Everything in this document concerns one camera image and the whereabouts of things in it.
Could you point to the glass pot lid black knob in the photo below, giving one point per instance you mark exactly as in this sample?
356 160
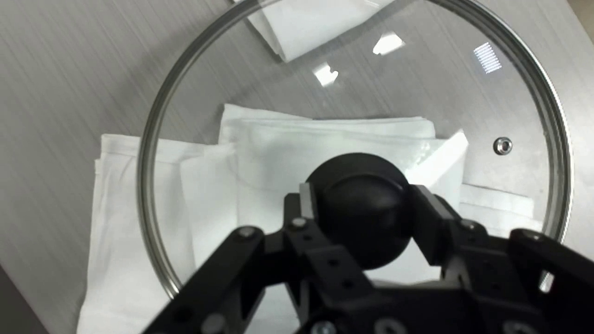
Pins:
362 204

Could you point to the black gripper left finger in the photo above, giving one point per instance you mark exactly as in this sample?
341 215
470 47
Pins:
308 260

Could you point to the white towel red stripe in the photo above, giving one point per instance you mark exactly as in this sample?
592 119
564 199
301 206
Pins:
135 247

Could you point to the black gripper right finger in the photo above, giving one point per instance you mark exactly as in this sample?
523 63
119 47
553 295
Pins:
483 260

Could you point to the white towel blue stripes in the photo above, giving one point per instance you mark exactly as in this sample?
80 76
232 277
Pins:
308 24

